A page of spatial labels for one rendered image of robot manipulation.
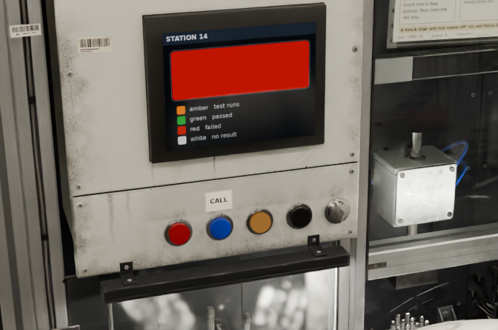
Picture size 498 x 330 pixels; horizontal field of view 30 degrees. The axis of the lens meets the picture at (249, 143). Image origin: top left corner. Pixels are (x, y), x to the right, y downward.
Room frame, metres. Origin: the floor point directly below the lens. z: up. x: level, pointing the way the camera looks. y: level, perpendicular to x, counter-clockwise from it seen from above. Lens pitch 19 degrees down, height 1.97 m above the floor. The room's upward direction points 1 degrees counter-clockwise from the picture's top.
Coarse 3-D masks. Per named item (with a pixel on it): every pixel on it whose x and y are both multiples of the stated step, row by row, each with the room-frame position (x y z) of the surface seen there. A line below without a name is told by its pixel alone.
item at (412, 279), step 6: (432, 270) 1.52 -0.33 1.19; (438, 270) 1.53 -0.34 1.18; (396, 276) 1.50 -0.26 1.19; (402, 276) 1.51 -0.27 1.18; (408, 276) 1.51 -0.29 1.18; (414, 276) 1.51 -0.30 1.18; (420, 276) 1.52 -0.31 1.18; (426, 276) 1.52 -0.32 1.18; (432, 276) 1.52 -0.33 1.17; (390, 282) 1.52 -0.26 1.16; (396, 282) 1.50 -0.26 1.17; (402, 282) 1.51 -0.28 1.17; (408, 282) 1.51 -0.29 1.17; (414, 282) 1.51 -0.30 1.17; (420, 282) 1.52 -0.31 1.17; (426, 282) 1.52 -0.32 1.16; (432, 282) 1.52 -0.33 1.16; (396, 288) 1.50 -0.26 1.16
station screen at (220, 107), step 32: (192, 32) 1.18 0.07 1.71; (224, 32) 1.19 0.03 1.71; (256, 32) 1.20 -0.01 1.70; (288, 32) 1.22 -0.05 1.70; (224, 96) 1.19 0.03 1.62; (256, 96) 1.20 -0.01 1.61; (288, 96) 1.22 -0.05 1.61; (192, 128) 1.18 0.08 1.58; (224, 128) 1.19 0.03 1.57; (256, 128) 1.20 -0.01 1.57; (288, 128) 1.22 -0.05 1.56
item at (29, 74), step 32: (32, 0) 1.15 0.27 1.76; (32, 64) 1.16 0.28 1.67; (32, 96) 1.15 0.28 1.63; (32, 128) 1.15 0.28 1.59; (32, 160) 1.15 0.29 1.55; (32, 192) 1.15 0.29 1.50; (32, 224) 1.15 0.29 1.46; (32, 256) 1.14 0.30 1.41; (64, 288) 1.16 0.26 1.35; (64, 320) 1.15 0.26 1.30
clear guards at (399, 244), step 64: (384, 0) 1.29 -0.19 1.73; (448, 0) 1.32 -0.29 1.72; (384, 64) 1.29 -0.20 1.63; (448, 64) 1.32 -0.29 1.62; (384, 128) 1.30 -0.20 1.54; (448, 128) 1.33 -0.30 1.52; (384, 192) 1.30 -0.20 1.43; (448, 192) 1.33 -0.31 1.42; (256, 256) 1.24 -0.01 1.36; (384, 256) 1.30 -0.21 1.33; (448, 256) 1.33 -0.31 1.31; (128, 320) 1.18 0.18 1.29; (192, 320) 1.21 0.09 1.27; (256, 320) 1.24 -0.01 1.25; (320, 320) 1.27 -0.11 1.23
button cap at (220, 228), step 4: (216, 220) 1.20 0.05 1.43; (220, 220) 1.20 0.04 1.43; (224, 220) 1.20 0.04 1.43; (212, 224) 1.20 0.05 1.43; (216, 224) 1.20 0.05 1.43; (220, 224) 1.20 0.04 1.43; (224, 224) 1.20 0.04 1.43; (228, 224) 1.20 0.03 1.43; (212, 228) 1.20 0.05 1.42; (216, 228) 1.20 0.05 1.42; (220, 228) 1.20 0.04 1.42; (224, 228) 1.20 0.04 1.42; (228, 228) 1.20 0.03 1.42; (212, 232) 1.20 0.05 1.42; (216, 232) 1.20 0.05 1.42; (220, 232) 1.20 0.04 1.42; (224, 232) 1.20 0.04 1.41; (228, 232) 1.20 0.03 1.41; (216, 236) 1.20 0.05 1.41; (220, 236) 1.20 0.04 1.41; (224, 236) 1.20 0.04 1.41
